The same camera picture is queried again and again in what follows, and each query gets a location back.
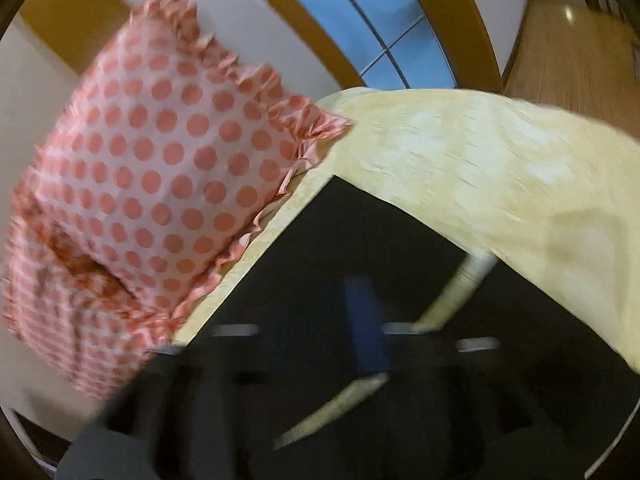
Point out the upper pink polka-dot pillow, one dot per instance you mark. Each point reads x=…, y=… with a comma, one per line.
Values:
x=171, y=154

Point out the lower pink polka-dot pillow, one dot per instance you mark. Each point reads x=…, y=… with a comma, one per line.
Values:
x=73, y=314

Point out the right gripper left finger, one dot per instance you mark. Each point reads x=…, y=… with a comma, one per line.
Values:
x=179, y=418

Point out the wooden headboard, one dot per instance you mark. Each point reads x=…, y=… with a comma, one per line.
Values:
x=75, y=30

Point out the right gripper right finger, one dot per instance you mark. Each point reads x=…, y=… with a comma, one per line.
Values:
x=469, y=409

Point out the wooden framed window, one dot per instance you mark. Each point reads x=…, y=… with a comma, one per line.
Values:
x=397, y=44

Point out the black pants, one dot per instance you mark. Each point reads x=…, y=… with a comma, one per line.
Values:
x=334, y=432

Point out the cream patterned bedspread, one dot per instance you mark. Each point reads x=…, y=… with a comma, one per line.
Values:
x=552, y=195

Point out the pink polka-dot pillow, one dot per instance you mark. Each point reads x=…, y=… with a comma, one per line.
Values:
x=171, y=154
x=73, y=314

